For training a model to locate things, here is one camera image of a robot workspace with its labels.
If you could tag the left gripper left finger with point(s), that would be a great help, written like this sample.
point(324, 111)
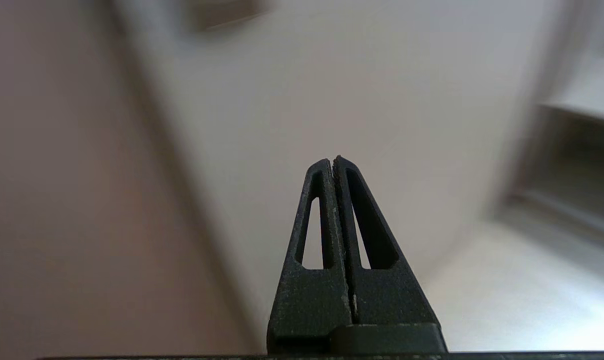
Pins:
point(307, 300)

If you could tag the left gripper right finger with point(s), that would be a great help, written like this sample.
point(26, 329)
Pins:
point(392, 300)

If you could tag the beige closet shelf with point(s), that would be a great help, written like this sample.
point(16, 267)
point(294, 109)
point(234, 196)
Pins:
point(592, 90)

